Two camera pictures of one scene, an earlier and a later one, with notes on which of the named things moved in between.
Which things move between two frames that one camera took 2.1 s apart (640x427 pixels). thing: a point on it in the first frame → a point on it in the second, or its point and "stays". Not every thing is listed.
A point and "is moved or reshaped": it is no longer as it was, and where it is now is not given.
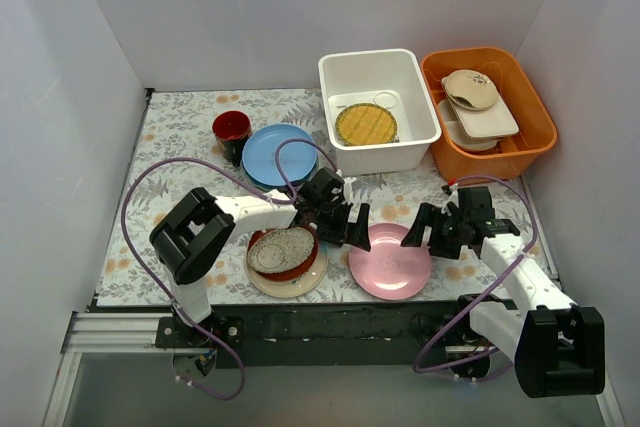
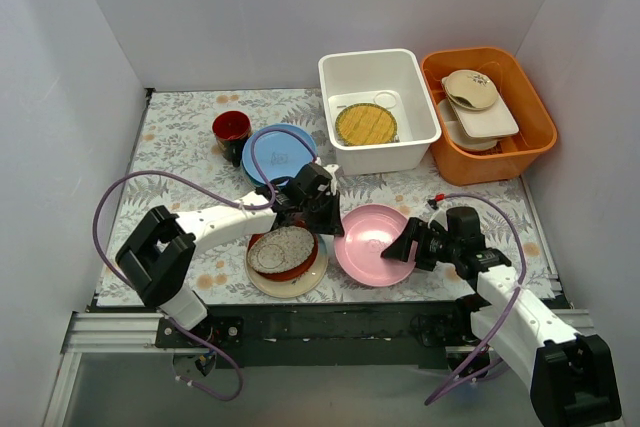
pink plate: (390, 270) is moved or reshaped
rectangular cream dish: (492, 122) stays
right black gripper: (437, 231) → (423, 245)
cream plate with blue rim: (294, 288) stays
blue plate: (297, 158) stays
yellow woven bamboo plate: (366, 124) stays
